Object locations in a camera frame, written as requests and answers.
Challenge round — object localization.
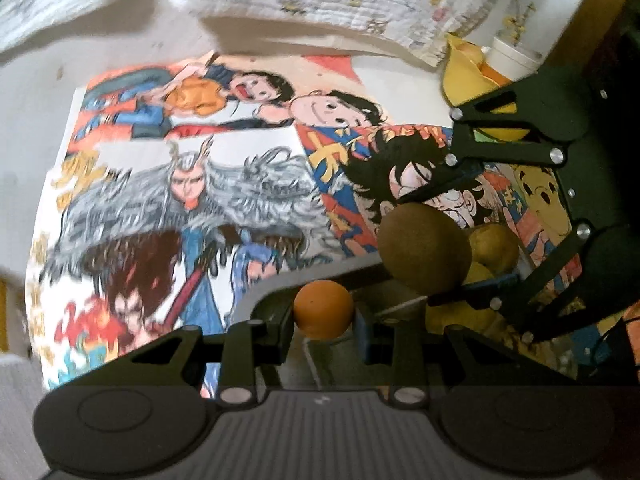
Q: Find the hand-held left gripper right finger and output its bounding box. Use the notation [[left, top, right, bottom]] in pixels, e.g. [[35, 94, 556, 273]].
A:
[[352, 304, 576, 406]]

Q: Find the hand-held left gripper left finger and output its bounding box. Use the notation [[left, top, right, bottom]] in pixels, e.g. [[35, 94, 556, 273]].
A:
[[116, 304, 296, 405]]

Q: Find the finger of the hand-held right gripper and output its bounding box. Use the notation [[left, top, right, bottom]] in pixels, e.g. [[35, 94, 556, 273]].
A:
[[400, 72, 568, 206], [427, 220, 632, 345]]

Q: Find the green-yellow lemon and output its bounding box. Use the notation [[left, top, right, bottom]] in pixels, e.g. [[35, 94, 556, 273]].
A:
[[425, 304, 516, 338], [467, 223, 521, 277]]

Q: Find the metal tray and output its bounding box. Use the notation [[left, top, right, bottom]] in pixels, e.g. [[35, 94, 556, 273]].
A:
[[227, 250, 576, 397]]

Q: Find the orange tangerine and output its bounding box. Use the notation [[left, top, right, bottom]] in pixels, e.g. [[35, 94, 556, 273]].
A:
[[293, 280, 355, 339]]

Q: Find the large brown kiwi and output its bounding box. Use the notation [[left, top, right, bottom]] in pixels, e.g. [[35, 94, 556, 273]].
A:
[[376, 203, 472, 296]]

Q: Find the yellow plastic bowl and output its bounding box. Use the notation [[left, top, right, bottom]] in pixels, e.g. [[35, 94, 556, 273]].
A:
[[442, 34, 536, 143]]

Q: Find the white cup with orange band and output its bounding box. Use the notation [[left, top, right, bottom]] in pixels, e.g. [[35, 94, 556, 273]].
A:
[[487, 36, 544, 74]]

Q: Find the cartoon children drawing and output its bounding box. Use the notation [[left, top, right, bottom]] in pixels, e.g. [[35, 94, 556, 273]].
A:
[[65, 52, 397, 161]]

